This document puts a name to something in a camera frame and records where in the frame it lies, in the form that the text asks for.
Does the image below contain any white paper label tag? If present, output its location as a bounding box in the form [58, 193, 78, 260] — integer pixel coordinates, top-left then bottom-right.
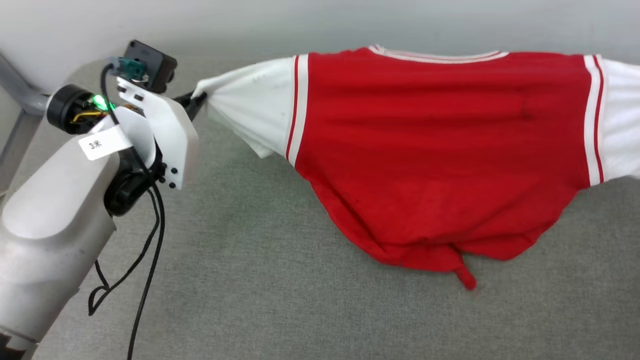
[79, 125, 134, 161]

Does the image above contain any grey metal frame leg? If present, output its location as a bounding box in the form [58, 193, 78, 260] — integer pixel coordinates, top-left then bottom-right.
[0, 50, 51, 193]

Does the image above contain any teal cable connector plug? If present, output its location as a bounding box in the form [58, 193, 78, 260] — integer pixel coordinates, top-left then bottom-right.
[107, 56, 149, 84]

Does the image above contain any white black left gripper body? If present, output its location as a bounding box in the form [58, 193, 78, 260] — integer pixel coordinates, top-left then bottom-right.
[46, 76, 200, 191]

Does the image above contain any red and white jersey shirt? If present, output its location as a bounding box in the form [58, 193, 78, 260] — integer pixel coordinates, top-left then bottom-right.
[191, 44, 640, 291]

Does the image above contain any long black cable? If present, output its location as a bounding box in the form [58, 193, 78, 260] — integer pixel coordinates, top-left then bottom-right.
[100, 62, 167, 360]

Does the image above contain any looped black cable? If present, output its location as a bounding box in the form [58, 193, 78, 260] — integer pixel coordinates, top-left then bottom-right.
[88, 185, 162, 317]

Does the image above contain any grey fabric work surface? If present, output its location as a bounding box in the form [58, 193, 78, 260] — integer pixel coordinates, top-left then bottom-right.
[0, 50, 640, 360]

